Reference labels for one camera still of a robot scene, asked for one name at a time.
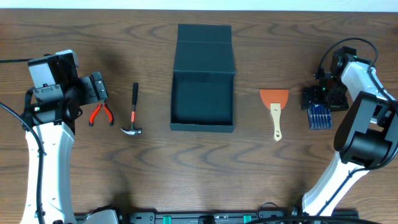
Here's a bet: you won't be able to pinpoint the red handled pliers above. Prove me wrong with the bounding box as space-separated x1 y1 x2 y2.
88 100 115 127

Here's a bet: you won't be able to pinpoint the blue precision screwdriver set case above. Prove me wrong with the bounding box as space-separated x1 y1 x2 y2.
307 105 333 129

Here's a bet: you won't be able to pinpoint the orange scraper wooden handle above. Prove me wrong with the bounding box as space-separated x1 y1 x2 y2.
259 89 289 141

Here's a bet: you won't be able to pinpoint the small claw hammer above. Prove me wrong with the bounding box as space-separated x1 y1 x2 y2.
121 82 142 136

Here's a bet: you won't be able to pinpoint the dark green box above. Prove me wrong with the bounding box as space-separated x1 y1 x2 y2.
170 24 236 133

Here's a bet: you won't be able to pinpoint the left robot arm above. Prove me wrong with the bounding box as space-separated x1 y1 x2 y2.
21 72 115 223

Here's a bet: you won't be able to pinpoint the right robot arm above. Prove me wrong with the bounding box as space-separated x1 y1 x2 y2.
298 46 397 216

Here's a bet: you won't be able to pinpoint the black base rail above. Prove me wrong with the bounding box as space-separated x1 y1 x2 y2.
74 210 360 224

